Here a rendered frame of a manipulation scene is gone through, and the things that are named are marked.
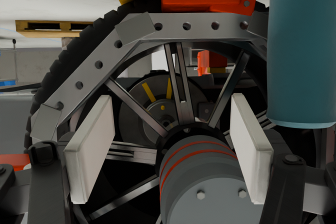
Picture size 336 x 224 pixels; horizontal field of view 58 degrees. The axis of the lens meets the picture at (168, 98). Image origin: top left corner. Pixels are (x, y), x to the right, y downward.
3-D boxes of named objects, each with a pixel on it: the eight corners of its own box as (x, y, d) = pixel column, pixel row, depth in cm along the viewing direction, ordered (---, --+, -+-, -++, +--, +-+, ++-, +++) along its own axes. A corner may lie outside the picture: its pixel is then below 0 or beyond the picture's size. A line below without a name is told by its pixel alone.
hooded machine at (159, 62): (151, 45, 959) (152, 89, 974) (150, 43, 896) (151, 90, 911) (173, 44, 960) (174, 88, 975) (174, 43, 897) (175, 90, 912)
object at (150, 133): (110, 84, 104) (129, 172, 108) (107, 85, 96) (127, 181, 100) (201, 66, 105) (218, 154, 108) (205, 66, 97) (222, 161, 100)
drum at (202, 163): (158, 131, 55) (159, 205, 57) (159, 172, 34) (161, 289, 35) (234, 129, 56) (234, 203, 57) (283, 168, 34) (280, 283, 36)
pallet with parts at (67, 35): (22, 27, 494) (24, 50, 498) (14, 19, 407) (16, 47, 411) (105, 29, 538) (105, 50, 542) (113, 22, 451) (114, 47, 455)
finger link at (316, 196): (284, 189, 12) (364, 189, 12) (254, 128, 16) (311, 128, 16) (280, 219, 12) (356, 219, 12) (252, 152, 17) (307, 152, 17)
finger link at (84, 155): (86, 205, 14) (71, 205, 14) (115, 134, 21) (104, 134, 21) (77, 150, 13) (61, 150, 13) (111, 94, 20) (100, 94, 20)
